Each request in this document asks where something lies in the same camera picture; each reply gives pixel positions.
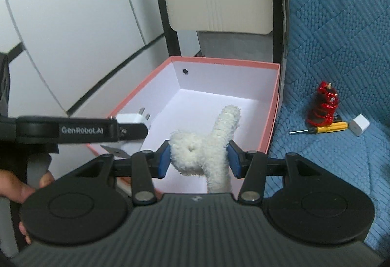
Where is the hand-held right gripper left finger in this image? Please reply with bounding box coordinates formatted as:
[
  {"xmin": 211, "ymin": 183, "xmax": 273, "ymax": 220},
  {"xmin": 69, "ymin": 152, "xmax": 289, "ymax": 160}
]
[{"xmin": 74, "ymin": 140, "xmax": 171, "ymax": 206}]

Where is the person's left hand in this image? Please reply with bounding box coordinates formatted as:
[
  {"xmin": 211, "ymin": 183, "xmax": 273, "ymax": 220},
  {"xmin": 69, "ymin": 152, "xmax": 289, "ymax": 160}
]
[{"xmin": 0, "ymin": 170, "xmax": 56, "ymax": 204}]

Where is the white cube charger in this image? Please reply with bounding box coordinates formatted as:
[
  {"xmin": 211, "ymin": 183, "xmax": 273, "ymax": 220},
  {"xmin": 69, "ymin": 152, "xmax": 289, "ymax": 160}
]
[{"xmin": 349, "ymin": 114, "xmax": 370, "ymax": 137}]

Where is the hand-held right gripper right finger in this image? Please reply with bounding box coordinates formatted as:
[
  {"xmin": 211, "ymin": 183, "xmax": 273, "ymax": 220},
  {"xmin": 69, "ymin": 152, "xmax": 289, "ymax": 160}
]
[{"xmin": 227, "ymin": 140, "xmax": 324, "ymax": 204}]

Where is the pink cardboard box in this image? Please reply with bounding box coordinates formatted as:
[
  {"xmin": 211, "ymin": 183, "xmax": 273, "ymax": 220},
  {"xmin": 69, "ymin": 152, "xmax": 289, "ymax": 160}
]
[{"xmin": 87, "ymin": 56, "xmax": 281, "ymax": 194}]

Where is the red coiled cord bundle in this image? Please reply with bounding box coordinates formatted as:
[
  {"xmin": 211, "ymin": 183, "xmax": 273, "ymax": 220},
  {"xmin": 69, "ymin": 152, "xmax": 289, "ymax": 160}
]
[{"xmin": 305, "ymin": 81, "xmax": 340, "ymax": 127}]

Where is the white cabinet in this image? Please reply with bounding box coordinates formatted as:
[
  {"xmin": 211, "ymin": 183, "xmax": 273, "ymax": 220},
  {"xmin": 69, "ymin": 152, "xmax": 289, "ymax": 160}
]
[{"xmin": 0, "ymin": 0, "xmax": 167, "ymax": 119}]

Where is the blue textured sofa cover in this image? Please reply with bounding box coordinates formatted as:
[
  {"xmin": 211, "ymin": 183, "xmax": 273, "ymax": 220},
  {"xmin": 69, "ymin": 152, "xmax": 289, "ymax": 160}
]
[{"xmin": 263, "ymin": 0, "xmax": 390, "ymax": 259}]

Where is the white plug charger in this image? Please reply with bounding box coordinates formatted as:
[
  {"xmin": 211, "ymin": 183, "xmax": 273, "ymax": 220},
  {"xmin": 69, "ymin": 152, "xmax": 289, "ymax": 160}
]
[{"xmin": 117, "ymin": 107, "xmax": 152, "ymax": 134}]

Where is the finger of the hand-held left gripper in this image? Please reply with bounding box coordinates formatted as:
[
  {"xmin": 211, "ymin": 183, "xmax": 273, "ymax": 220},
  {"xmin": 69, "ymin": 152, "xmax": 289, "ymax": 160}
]
[
  {"xmin": 117, "ymin": 122, "xmax": 150, "ymax": 142},
  {"xmin": 100, "ymin": 144, "xmax": 133, "ymax": 161}
]

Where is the yellow black screwdriver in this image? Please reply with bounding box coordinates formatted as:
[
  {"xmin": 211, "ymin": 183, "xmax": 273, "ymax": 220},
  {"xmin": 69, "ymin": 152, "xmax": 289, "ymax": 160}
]
[{"xmin": 289, "ymin": 121, "xmax": 349, "ymax": 135}]

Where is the white fluffy plush toy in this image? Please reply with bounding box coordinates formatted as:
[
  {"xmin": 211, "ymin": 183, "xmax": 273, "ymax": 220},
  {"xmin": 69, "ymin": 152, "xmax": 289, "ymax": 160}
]
[{"xmin": 168, "ymin": 104, "xmax": 242, "ymax": 194}]

